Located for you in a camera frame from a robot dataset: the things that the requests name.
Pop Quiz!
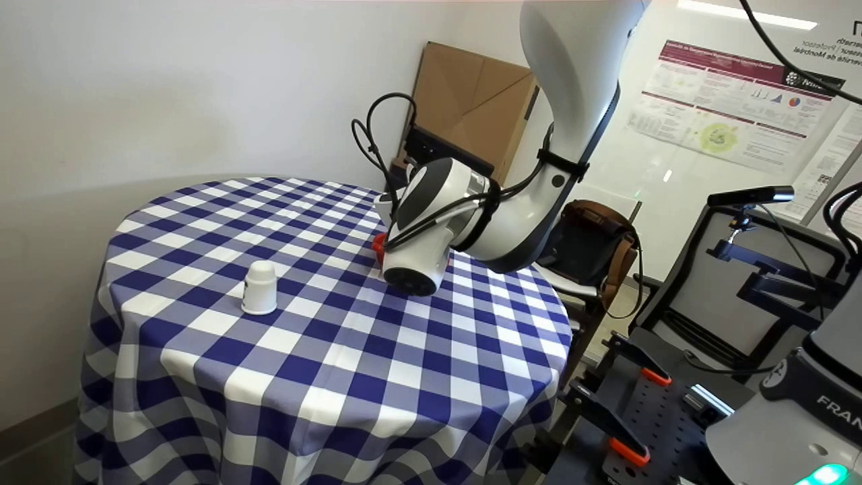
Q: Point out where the flat brown cardboard box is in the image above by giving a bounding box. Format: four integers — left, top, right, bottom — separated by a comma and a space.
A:
396, 39, 545, 186

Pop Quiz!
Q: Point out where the blue white checkered tablecloth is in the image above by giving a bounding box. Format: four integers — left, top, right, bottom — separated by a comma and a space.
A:
76, 172, 577, 485

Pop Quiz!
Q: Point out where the wooden chair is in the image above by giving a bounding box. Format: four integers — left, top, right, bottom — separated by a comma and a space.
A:
528, 197, 647, 381
545, 197, 641, 292

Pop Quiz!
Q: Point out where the small white plastic bottle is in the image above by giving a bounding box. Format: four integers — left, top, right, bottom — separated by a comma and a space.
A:
238, 259, 280, 318

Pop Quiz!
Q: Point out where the black orange spring clamp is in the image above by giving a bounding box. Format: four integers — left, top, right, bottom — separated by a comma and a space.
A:
565, 381, 656, 471
600, 331, 677, 392

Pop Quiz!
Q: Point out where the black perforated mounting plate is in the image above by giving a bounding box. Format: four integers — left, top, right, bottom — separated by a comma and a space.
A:
541, 331, 749, 485

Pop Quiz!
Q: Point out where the white light bar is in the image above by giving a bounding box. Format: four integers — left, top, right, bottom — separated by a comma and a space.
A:
689, 383, 738, 422

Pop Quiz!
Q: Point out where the research poster with maroon banner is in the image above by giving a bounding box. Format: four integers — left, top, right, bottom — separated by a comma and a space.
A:
629, 39, 848, 179

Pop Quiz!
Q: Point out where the white printed paper sheet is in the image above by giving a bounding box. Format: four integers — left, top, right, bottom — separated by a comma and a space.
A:
790, 16, 862, 77
801, 116, 862, 238

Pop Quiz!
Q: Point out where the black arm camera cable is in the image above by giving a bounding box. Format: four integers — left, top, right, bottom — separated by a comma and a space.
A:
348, 90, 424, 197

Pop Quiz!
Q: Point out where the black metal frame stand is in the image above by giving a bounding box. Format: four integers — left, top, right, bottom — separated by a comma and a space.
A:
631, 183, 862, 385

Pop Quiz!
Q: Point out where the blue metal bracket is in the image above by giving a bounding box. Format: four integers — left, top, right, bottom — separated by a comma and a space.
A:
707, 241, 858, 318

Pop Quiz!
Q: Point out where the thin black hanging cable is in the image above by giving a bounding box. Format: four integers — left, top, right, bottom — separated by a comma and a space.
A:
736, 0, 851, 97

